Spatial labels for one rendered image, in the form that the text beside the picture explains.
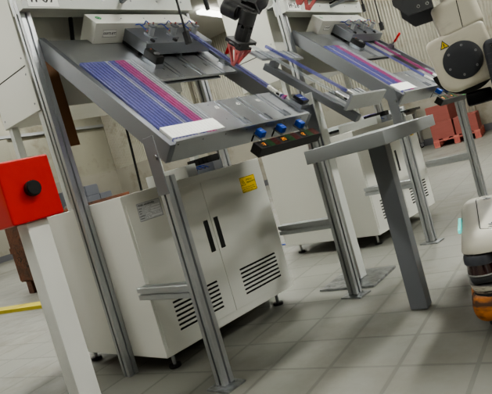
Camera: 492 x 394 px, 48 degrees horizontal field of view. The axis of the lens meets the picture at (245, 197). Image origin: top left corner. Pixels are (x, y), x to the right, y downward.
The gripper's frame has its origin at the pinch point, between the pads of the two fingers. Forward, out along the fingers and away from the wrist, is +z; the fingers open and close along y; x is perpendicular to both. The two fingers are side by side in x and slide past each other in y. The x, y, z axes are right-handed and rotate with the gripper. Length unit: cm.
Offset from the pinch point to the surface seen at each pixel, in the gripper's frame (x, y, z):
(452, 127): -104, -689, 209
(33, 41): -47, 51, 9
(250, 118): 19.2, 7.5, 10.9
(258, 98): 8.3, -8.9, 10.9
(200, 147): 25.3, 36.8, 12.6
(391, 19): -316, -792, 128
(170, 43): -28.0, 5.9, 4.3
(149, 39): -31.2, 13.8, 3.7
